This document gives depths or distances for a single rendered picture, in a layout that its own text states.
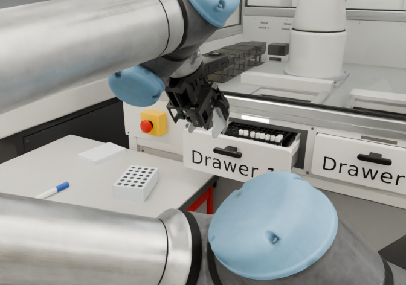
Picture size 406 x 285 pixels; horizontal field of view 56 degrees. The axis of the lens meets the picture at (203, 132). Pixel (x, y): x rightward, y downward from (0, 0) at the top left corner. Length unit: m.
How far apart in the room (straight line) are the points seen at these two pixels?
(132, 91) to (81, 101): 1.12
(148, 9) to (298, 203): 0.23
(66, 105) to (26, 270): 1.22
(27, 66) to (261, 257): 0.24
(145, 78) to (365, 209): 0.76
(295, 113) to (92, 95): 0.94
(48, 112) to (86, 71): 1.19
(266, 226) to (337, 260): 0.07
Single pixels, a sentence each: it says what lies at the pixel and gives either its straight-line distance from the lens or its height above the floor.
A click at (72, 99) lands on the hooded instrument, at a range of 1.60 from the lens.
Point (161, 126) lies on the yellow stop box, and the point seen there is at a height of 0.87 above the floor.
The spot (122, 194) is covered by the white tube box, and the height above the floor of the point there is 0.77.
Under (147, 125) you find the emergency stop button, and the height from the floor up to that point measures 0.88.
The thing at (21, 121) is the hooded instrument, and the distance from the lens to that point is 1.46.
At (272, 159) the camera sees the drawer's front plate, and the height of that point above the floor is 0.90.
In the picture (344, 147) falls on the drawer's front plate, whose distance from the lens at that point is 1.00.
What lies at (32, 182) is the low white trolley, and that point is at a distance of 1.19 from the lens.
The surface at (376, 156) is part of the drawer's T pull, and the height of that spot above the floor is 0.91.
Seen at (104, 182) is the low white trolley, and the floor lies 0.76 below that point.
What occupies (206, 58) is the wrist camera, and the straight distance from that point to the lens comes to 0.75.
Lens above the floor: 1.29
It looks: 22 degrees down
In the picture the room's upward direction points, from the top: straight up
